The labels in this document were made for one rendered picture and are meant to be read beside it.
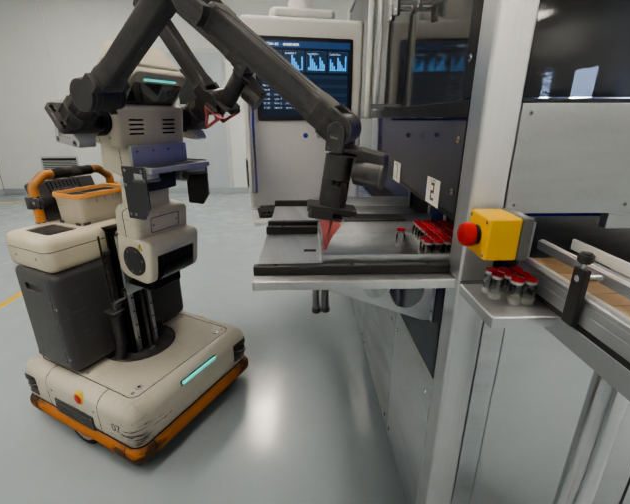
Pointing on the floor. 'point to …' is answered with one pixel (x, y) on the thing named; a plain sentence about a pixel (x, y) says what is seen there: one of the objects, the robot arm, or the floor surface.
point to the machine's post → (522, 22)
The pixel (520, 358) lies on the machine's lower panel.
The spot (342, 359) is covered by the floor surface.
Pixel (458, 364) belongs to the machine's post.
